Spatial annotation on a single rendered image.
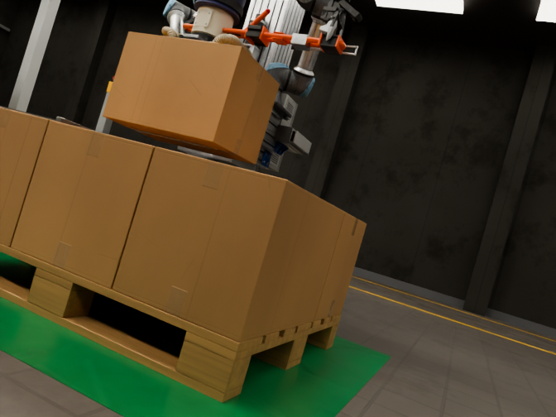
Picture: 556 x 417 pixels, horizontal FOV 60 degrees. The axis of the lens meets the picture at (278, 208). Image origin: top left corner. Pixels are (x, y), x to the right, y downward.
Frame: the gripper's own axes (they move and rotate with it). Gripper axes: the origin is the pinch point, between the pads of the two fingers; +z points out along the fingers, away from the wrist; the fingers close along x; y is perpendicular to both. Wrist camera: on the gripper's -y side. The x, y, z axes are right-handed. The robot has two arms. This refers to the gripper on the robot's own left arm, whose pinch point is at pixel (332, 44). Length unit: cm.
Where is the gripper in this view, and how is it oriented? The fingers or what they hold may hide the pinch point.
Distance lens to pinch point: 208.3
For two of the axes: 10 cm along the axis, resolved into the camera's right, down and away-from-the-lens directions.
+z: -2.9, 9.6, -0.2
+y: -8.7, -2.6, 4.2
